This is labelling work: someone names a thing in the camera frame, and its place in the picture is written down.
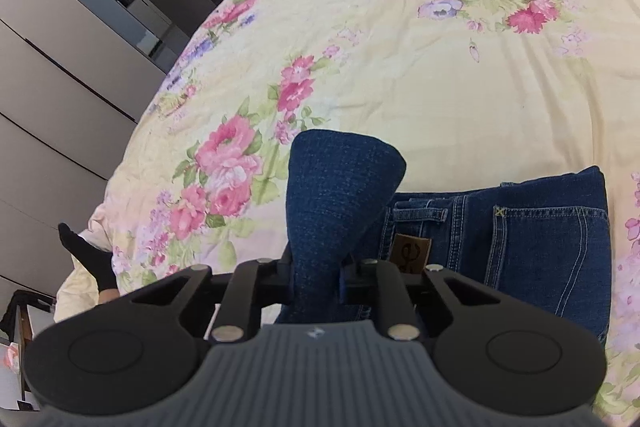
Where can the beige wardrobe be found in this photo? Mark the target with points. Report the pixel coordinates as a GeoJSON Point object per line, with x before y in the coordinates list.
{"type": "Point", "coordinates": [72, 91]}

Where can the black sock foot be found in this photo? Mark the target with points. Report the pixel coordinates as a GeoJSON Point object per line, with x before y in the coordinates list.
{"type": "Point", "coordinates": [98, 263]}

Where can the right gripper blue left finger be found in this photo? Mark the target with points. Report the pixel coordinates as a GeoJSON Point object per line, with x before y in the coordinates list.
{"type": "Point", "coordinates": [241, 295]}

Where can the floral yellow bed quilt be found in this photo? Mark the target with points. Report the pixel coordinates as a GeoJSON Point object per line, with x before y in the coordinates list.
{"type": "Point", "coordinates": [473, 93]}

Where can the blue denim jeans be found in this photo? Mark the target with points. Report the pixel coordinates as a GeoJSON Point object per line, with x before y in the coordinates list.
{"type": "Point", "coordinates": [546, 241]}

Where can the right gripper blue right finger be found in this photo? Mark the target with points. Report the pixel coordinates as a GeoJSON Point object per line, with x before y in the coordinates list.
{"type": "Point", "coordinates": [379, 286]}

